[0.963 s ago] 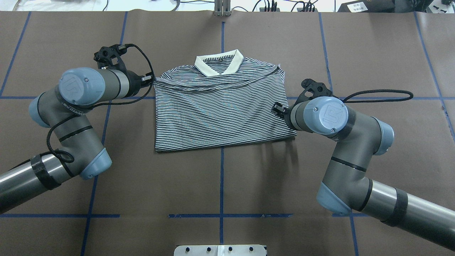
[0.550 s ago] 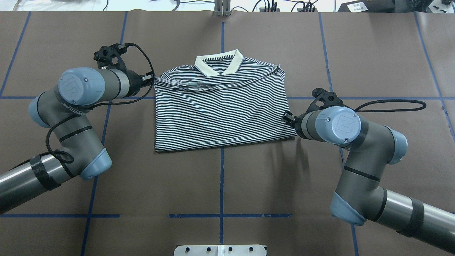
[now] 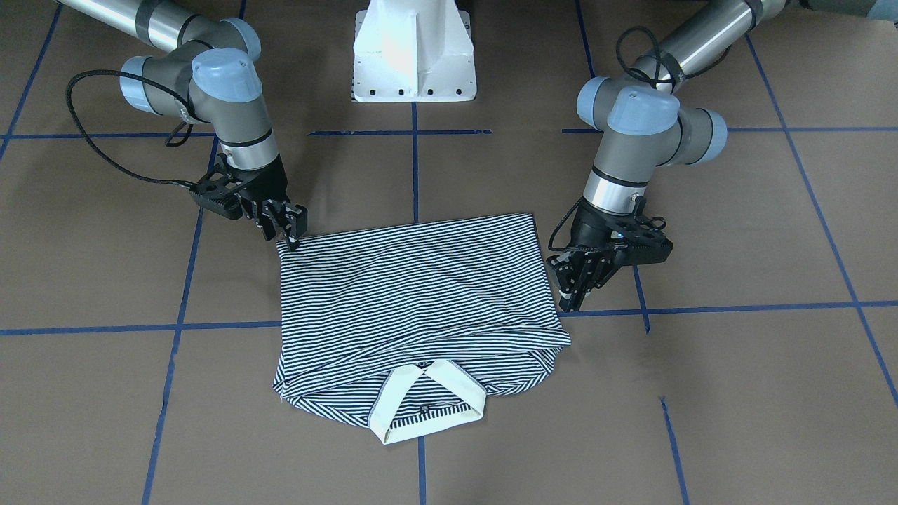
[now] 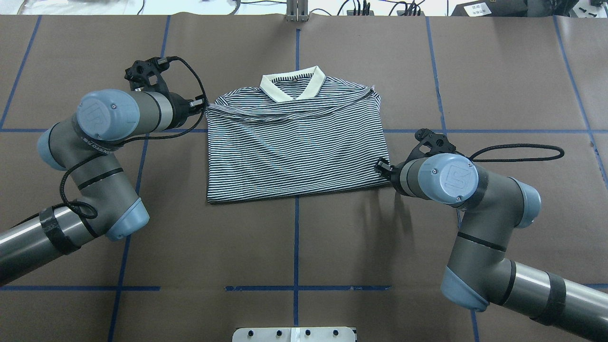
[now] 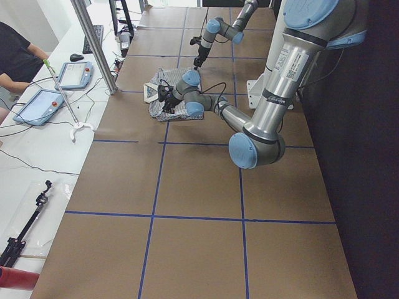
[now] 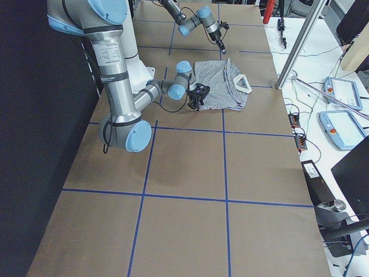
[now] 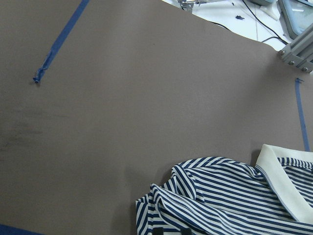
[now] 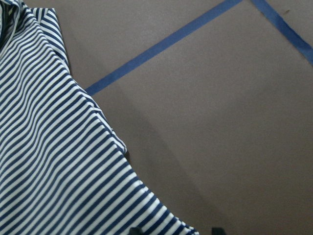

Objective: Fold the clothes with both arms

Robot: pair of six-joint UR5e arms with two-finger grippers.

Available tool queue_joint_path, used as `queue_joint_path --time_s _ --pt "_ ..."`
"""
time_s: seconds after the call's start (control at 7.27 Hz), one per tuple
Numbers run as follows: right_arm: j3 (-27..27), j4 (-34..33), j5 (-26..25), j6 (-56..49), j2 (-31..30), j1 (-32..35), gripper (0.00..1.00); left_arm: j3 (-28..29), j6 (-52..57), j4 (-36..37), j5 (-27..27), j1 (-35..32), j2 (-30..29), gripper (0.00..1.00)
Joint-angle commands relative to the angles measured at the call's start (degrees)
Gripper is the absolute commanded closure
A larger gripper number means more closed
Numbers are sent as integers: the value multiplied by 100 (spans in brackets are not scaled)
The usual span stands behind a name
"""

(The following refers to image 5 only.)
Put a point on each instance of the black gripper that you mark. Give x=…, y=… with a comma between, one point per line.
x=171, y=99
x=201, y=54

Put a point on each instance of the blue white striped polo shirt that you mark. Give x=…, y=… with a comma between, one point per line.
x=163, y=104

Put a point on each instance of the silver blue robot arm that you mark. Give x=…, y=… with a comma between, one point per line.
x=305, y=28
x=217, y=26

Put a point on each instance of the grey box on desk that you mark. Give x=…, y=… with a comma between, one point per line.
x=124, y=39

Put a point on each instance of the white reacher grabber stick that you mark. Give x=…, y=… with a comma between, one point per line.
x=77, y=124

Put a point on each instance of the far blue teach pendant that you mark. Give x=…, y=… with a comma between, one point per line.
x=75, y=75

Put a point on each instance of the blue teach pendant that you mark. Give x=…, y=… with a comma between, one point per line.
x=40, y=108
x=75, y=75

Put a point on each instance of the black computer mouse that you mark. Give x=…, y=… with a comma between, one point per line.
x=76, y=57

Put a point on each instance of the near blue teach pendant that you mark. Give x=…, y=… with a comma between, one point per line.
x=40, y=108

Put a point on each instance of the seated person in black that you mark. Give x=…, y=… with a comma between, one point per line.
x=20, y=60

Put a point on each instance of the black folded tripod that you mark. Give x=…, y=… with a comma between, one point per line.
x=15, y=245

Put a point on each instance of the red cylinder object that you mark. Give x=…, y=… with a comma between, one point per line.
x=18, y=279

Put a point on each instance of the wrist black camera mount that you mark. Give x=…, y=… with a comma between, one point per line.
x=196, y=40
x=165, y=92

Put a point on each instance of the aluminium frame post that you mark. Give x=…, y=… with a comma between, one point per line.
x=88, y=29

